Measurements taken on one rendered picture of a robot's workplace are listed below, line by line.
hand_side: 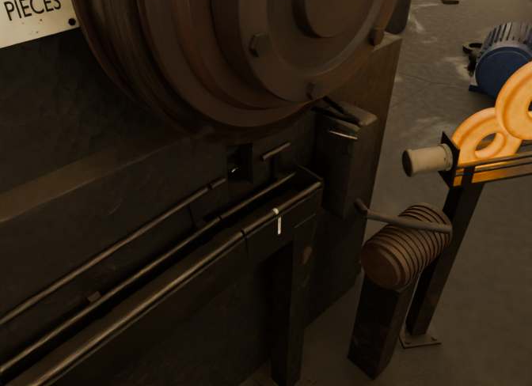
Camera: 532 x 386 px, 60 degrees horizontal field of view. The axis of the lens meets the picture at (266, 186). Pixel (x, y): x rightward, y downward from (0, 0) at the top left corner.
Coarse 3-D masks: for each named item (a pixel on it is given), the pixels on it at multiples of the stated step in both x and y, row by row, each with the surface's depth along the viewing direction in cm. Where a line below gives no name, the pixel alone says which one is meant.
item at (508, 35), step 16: (496, 32) 251; (512, 32) 247; (528, 32) 250; (496, 48) 235; (512, 48) 231; (528, 48) 233; (480, 64) 243; (496, 64) 237; (512, 64) 234; (480, 80) 245; (496, 80) 242; (496, 96) 248
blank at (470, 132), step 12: (492, 108) 95; (468, 120) 96; (480, 120) 94; (492, 120) 94; (456, 132) 98; (468, 132) 95; (480, 132) 95; (492, 132) 96; (504, 132) 97; (468, 144) 97; (492, 144) 102; (504, 144) 99; (516, 144) 100; (468, 156) 99; (480, 156) 101; (492, 156) 101
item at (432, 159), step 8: (440, 144) 100; (408, 152) 98; (416, 152) 99; (424, 152) 98; (432, 152) 98; (440, 152) 98; (448, 152) 98; (408, 160) 99; (416, 160) 97; (424, 160) 98; (432, 160) 98; (440, 160) 98; (448, 160) 98; (408, 168) 100; (416, 168) 98; (424, 168) 98; (432, 168) 99; (440, 168) 99; (448, 168) 99; (408, 176) 101
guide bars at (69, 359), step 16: (304, 192) 85; (256, 224) 79; (208, 256) 74; (192, 272) 73; (160, 288) 70; (144, 304) 68; (128, 320) 67; (96, 336) 65; (80, 352) 64; (64, 368) 63; (32, 384) 61
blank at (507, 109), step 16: (528, 64) 79; (512, 80) 79; (528, 80) 77; (512, 96) 79; (528, 96) 79; (496, 112) 84; (512, 112) 81; (528, 112) 85; (512, 128) 83; (528, 128) 84
